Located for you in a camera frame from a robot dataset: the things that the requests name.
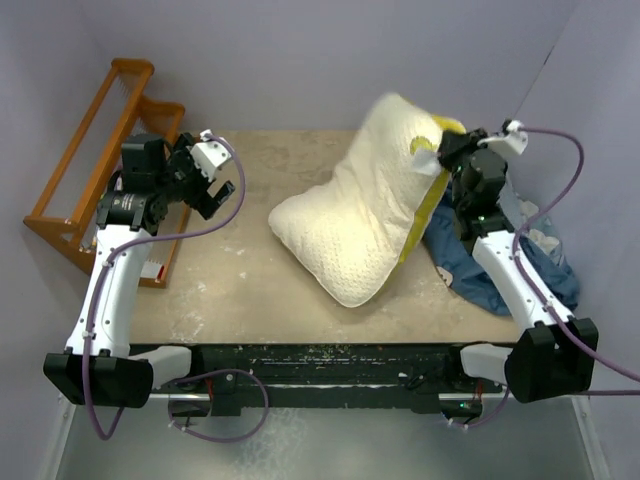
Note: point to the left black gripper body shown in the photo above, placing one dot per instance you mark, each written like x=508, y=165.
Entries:
x=184, y=180

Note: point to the white quilted pillow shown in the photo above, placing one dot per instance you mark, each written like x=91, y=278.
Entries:
x=352, y=232

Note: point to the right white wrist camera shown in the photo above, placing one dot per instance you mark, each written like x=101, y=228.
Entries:
x=509, y=142

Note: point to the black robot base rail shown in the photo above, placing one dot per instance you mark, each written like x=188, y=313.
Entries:
x=421, y=377

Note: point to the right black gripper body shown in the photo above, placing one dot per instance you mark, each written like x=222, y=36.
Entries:
x=459, y=154

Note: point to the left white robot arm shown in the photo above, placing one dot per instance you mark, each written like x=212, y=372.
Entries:
x=96, y=366

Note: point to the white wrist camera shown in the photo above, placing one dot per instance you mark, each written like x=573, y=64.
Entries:
x=509, y=142
x=209, y=154

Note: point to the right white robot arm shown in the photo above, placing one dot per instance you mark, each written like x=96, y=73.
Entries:
x=552, y=356

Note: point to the blue cartoon print pillowcase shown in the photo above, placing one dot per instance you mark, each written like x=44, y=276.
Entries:
x=462, y=274

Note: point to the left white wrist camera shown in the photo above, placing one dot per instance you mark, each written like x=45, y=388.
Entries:
x=209, y=154

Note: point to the orange wooden rack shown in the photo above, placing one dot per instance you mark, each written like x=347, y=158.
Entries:
x=64, y=214

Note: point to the red white box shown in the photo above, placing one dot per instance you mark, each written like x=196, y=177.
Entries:
x=152, y=270

